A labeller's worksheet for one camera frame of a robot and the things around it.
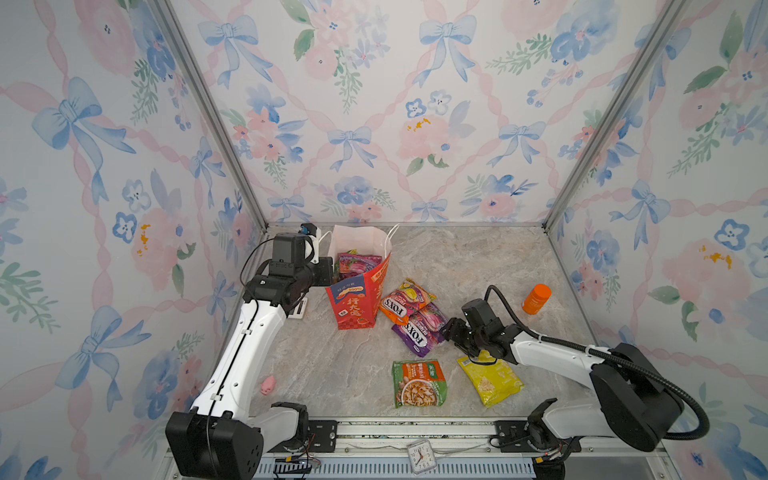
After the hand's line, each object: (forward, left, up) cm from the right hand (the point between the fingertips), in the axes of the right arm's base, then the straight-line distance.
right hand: (443, 333), depth 89 cm
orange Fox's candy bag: (+9, +12, +2) cm, 15 cm away
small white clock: (-31, +8, -1) cm, 32 cm away
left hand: (+9, +31, +23) cm, 40 cm away
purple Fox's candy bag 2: (0, +6, 0) cm, 6 cm away
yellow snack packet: (-14, -12, 0) cm, 18 cm away
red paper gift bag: (+3, +25, +12) cm, 28 cm away
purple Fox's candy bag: (+14, +27, +14) cm, 34 cm away
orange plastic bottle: (+8, -28, +4) cm, 29 cm away
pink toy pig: (-16, +49, 0) cm, 51 cm away
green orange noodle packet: (-14, +8, -2) cm, 16 cm away
